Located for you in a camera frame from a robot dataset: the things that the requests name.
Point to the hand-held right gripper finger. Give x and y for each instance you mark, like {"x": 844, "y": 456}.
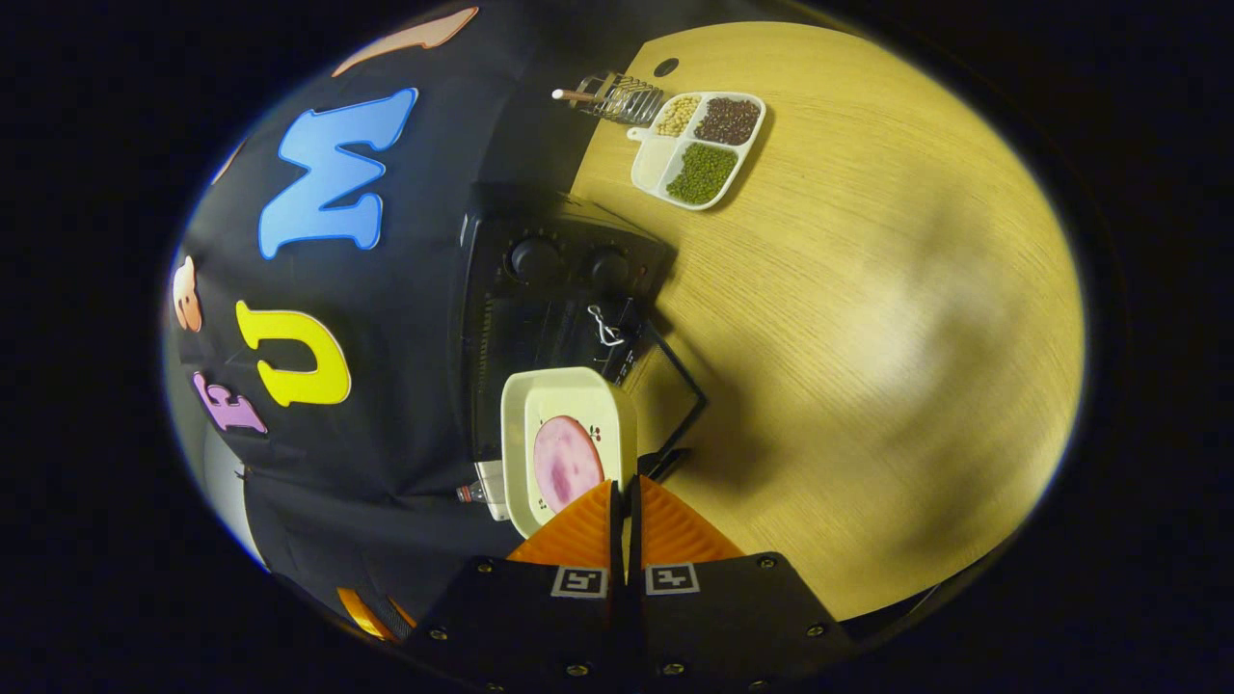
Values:
{"x": 617, "y": 540}
{"x": 635, "y": 540}

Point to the black table grommet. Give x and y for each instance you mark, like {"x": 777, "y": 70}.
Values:
{"x": 666, "y": 67}

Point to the pink ham slice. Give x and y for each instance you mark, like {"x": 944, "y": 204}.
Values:
{"x": 567, "y": 463}

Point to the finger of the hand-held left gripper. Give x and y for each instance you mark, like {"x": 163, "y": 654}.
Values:
{"x": 366, "y": 614}

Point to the black electric oven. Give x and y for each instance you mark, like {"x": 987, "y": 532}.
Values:
{"x": 540, "y": 299}

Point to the clear plastic water bottle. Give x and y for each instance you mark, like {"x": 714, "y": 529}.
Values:
{"x": 469, "y": 493}

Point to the cream food plate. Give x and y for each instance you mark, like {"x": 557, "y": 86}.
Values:
{"x": 564, "y": 395}

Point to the white divided bean tray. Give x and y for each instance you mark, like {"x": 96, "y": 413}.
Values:
{"x": 699, "y": 145}

